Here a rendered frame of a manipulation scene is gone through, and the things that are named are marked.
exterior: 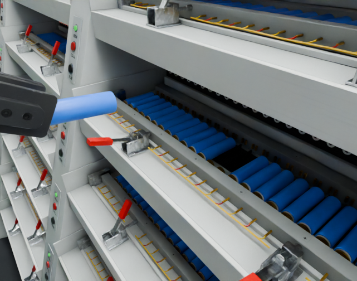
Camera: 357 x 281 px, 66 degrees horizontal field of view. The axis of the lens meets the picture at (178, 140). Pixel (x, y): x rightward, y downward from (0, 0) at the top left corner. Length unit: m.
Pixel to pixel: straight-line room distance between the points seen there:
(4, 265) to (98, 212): 0.98
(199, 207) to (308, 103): 0.18
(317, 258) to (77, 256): 0.59
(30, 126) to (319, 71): 0.22
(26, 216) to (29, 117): 1.00
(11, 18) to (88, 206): 0.82
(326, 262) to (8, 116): 0.28
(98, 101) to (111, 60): 0.35
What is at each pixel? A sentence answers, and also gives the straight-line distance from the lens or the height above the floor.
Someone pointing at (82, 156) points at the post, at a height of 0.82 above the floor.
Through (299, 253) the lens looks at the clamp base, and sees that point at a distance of 0.30.
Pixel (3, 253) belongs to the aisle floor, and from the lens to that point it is 1.59.
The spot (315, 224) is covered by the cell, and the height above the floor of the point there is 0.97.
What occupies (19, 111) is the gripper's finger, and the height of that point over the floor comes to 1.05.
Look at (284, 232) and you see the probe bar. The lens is 0.32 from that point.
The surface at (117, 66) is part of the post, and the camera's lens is 0.59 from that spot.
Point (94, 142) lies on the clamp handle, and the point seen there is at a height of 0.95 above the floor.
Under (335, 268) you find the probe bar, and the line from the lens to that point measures 0.31.
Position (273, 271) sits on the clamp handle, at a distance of 0.28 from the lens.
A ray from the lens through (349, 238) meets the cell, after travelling 0.34.
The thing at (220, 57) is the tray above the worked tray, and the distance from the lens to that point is 0.29.
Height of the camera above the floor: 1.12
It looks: 21 degrees down
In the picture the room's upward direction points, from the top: 16 degrees clockwise
